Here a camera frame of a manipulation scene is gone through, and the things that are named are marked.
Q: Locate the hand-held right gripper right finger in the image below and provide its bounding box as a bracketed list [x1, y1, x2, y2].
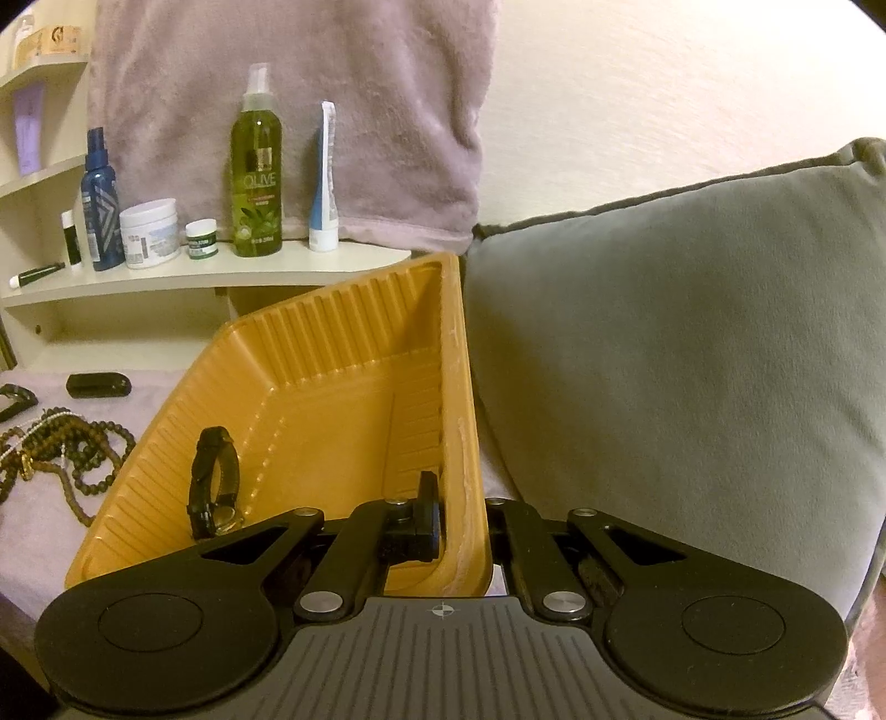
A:
[483, 497, 693, 621]

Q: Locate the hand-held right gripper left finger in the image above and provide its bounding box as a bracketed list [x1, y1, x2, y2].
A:
[197, 471, 445, 621]

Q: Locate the orange ribbed plastic tray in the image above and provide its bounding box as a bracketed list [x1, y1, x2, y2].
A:
[64, 250, 494, 598]

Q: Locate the brown bead necklace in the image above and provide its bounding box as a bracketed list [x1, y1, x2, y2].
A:
[0, 410, 96, 528]

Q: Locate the black wristwatch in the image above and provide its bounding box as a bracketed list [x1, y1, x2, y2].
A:
[187, 425, 245, 541]

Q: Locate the grey pillow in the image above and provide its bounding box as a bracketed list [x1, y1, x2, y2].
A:
[460, 137, 886, 625]

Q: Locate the blue and white tube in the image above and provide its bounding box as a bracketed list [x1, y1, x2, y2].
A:
[307, 100, 341, 252]

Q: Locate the beige shelf unit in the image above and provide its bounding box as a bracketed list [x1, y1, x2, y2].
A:
[0, 52, 414, 376]

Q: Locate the small white jar green label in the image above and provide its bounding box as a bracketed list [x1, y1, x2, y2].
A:
[184, 219, 220, 262]

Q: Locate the black oblong case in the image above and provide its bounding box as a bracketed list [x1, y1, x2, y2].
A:
[66, 372, 133, 400]

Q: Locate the green spray bottle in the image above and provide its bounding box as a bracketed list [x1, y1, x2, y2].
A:
[230, 62, 284, 259]

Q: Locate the large white jar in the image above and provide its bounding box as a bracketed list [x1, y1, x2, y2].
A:
[119, 198, 183, 270]

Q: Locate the mauve fleece blanket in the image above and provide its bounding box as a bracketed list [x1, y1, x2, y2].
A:
[86, 0, 503, 254]

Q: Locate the black curved object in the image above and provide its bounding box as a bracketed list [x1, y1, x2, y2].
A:
[0, 383, 38, 425]

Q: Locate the blue spray bottle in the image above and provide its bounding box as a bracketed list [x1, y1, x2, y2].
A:
[79, 126, 127, 272]

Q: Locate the small white and green tube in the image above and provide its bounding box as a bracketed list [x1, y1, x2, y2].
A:
[60, 209, 85, 268]

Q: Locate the dark green tube white cap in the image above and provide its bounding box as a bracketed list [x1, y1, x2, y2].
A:
[8, 261, 68, 290]

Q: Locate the purple tube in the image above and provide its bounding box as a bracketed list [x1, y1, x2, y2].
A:
[14, 83, 47, 177]

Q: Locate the cardboard box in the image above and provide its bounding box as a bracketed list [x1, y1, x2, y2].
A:
[31, 25, 85, 60]

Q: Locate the dark brown bead bracelet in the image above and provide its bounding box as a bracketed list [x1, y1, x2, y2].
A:
[68, 418, 137, 497]

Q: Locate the white bead necklace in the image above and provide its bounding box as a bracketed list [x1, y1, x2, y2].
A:
[0, 408, 71, 480]

